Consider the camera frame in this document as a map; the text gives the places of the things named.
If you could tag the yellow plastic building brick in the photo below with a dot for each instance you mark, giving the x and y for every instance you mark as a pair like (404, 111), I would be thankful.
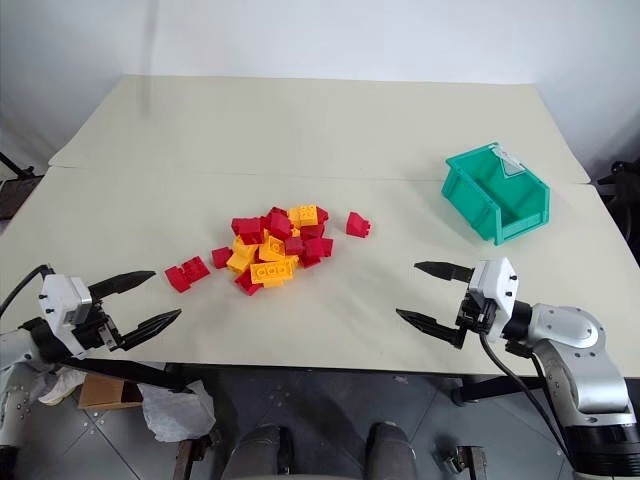
(273, 273)

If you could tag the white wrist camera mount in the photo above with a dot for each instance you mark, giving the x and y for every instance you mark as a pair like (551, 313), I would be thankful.
(60, 300)
(495, 290)

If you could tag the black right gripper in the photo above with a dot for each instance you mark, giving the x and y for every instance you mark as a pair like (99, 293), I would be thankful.
(474, 312)

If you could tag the black table leg frame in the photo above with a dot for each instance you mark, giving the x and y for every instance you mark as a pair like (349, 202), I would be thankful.
(500, 387)

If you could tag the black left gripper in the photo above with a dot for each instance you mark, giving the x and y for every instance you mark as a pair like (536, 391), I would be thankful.
(92, 327)

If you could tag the white foam wrapping sheet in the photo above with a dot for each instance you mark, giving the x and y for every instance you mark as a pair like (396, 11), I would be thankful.
(175, 412)

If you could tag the red toy building block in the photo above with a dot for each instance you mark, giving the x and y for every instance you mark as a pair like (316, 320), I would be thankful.
(247, 229)
(359, 224)
(247, 285)
(323, 215)
(294, 245)
(196, 270)
(312, 231)
(308, 262)
(278, 221)
(318, 248)
(220, 257)
(174, 278)

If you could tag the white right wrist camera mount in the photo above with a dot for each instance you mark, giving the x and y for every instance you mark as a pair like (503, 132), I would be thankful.
(495, 290)

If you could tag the yellow plastic toy brick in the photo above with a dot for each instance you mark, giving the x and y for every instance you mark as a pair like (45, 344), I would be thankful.
(272, 248)
(239, 261)
(304, 214)
(243, 245)

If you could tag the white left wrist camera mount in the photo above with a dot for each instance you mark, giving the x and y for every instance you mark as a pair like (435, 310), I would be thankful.
(60, 300)

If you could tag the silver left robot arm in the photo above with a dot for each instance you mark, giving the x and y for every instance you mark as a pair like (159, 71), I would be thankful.
(12, 352)

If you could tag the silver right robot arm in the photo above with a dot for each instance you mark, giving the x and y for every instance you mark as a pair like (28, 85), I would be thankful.
(575, 345)

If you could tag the black table brace bar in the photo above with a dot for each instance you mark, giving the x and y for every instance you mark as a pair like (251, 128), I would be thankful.
(130, 372)

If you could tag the clear plastic label card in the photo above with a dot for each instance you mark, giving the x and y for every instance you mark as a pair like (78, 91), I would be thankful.
(509, 164)

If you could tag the black metal stand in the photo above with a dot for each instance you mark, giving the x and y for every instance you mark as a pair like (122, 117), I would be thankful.
(12, 177)

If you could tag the black equipment frame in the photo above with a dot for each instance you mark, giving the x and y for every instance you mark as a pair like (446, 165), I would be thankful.
(622, 190)

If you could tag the brown cardboard box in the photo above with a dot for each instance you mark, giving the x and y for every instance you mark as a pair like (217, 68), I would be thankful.
(102, 392)

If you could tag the green plastic storage bin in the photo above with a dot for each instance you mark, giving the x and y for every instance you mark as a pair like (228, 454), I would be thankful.
(492, 200)

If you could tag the dark rounded shape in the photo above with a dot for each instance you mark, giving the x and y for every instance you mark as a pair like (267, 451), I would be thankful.
(262, 450)
(390, 450)

